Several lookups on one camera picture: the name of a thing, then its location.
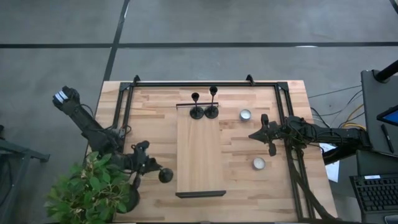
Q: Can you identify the blue screen tablet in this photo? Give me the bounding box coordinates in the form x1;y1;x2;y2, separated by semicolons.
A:
376;105;398;127

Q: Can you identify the potted green plant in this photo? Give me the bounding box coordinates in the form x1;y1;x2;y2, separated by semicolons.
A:
44;150;141;224

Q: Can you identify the black cable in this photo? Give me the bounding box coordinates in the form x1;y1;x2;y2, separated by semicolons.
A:
307;85;363;100

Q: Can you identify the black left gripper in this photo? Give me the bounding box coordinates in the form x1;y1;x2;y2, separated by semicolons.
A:
128;140;163;189

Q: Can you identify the black pen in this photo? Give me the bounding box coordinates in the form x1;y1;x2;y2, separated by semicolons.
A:
381;123;395;154

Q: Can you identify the black aluminium table frame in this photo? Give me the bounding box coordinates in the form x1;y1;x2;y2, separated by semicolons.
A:
111;74;317;222

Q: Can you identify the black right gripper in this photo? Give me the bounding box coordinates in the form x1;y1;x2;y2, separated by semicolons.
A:
248;113;292;157

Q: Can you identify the black cable sleeve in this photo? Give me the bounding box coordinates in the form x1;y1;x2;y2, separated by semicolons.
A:
287;149;336;223

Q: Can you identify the black pole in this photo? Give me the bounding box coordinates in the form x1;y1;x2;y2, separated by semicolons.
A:
374;59;398;83

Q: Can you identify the grey side desk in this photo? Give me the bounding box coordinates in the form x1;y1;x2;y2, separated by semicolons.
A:
360;69;398;158

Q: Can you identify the black keyboard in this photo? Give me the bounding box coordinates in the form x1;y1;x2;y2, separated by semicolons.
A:
349;173;398;216

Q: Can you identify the wooden riser with black frame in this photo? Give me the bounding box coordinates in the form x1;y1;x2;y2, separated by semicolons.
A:
175;101;227;199

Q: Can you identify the yellow cable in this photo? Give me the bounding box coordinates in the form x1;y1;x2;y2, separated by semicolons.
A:
341;103;367;130

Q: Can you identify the black metal stand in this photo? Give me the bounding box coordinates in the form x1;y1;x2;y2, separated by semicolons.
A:
0;124;51;224

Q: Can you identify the white paper sheet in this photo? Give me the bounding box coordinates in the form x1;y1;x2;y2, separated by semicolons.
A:
319;142;341;184

